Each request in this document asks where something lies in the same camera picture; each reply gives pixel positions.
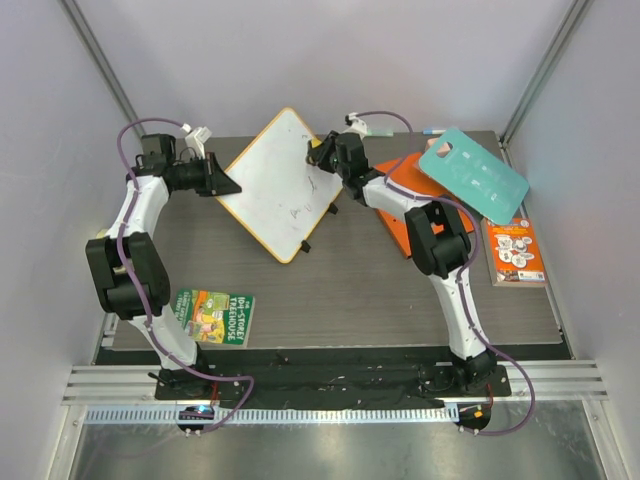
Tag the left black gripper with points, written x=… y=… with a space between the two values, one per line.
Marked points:
x=217 y=182

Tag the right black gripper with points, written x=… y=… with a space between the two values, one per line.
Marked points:
x=322 y=154

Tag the yellow framed whiteboard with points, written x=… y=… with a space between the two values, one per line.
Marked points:
x=282 y=198

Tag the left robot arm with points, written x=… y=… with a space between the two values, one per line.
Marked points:
x=129 y=276

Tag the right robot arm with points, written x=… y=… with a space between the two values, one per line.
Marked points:
x=439 y=243

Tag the green eraser block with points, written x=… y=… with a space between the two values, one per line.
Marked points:
x=379 y=133

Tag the pale yellow mug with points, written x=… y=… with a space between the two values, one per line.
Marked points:
x=118 y=269

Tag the green treehouse book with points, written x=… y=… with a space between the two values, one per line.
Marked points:
x=215 y=318

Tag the teal plastic board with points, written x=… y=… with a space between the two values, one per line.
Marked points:
x=475 y=176

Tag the orange paperback book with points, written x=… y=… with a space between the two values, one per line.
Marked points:
x=513 y=254

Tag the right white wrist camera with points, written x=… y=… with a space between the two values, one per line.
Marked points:
x=355 y=124

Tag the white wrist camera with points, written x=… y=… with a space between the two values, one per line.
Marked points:
x=195 y=139
x=355 y=124

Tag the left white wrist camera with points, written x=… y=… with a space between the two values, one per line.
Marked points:
x=195 y=139

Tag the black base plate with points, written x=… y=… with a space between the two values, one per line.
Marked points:
x=331 y=379

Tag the slotted cable duct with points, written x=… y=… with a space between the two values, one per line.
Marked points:
x=104 y=415

